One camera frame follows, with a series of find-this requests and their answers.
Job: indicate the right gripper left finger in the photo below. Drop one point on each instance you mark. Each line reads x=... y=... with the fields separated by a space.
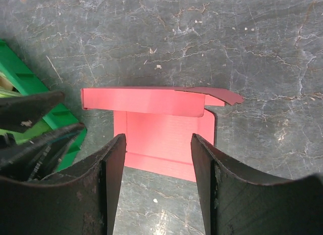
x=81 y=199

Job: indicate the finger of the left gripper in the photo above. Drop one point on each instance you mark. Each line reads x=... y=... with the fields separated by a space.
x=40 y=156
x=21 y=113

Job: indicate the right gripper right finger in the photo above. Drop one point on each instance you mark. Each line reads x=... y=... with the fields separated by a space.
x=238 y=199

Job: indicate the green plastic basket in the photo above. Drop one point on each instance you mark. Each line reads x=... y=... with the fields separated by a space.
x=27 y=83

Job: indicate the pink paper box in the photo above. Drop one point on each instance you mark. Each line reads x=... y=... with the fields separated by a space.
x=158 y=122

